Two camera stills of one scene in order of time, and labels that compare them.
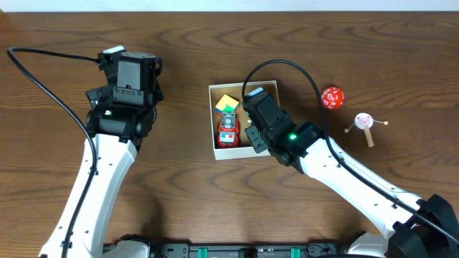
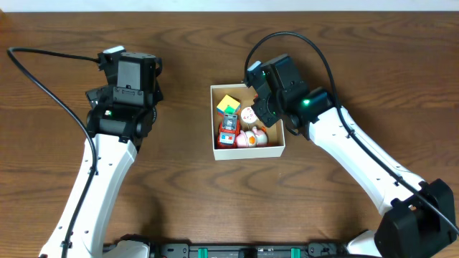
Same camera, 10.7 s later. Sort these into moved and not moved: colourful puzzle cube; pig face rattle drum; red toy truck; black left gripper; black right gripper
Moved: pig face rattle drum; black right gripper
Not moved: black left gripper; red toy truck; colourful puzzle cube
